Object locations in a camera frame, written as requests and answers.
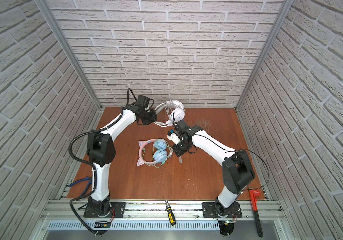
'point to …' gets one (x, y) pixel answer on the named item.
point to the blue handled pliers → (89, 180)
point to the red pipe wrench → (254, 194)
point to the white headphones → (177, 112)
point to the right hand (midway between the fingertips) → (177, 151)
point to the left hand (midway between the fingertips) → (159, 115)
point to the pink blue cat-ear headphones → (160, 151)
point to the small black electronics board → (102, 224)
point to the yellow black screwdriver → (171, 217)
